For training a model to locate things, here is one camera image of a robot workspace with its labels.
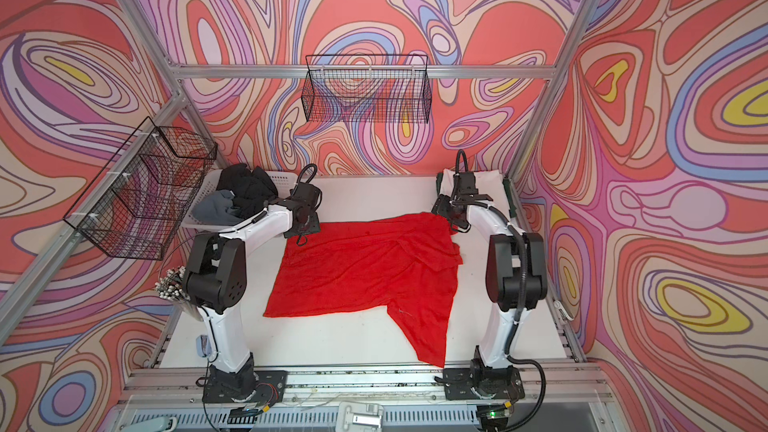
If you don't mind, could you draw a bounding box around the red t-shirt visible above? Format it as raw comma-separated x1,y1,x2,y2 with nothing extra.
264,212,463,367

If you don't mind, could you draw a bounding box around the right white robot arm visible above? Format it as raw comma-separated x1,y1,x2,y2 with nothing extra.
432,170,548,369

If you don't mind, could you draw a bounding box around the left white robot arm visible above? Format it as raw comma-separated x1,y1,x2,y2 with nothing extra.
182,182,322,373

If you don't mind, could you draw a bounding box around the white plastic laundry basket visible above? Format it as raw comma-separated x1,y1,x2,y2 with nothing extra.
181,169,298,232

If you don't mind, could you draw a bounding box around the black garment in basket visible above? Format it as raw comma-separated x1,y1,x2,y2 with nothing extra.
217,163,278,219

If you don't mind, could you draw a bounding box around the grey garment in basket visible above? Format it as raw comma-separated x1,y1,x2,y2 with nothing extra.
191,190,243,226

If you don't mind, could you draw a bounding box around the blue stapler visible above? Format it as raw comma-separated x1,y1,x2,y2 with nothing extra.
195,334,215,362

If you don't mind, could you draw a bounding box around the black wire basket back wall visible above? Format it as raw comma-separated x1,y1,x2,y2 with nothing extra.
301,53,432,124

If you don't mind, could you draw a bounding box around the black wire basket wall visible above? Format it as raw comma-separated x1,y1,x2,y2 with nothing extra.
301,53,432,124
63,118,218,261

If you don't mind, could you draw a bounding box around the black wire basket left wall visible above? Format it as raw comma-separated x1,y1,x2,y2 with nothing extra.
63,118,218,261

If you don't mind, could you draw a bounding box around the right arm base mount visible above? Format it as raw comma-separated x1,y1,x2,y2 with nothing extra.
433,347,525,403

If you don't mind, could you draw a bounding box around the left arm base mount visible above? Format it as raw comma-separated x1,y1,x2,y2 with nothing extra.
196,364,288,406

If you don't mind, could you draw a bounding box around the aluminium rail at front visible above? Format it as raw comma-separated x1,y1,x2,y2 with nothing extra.
103,362,630,431

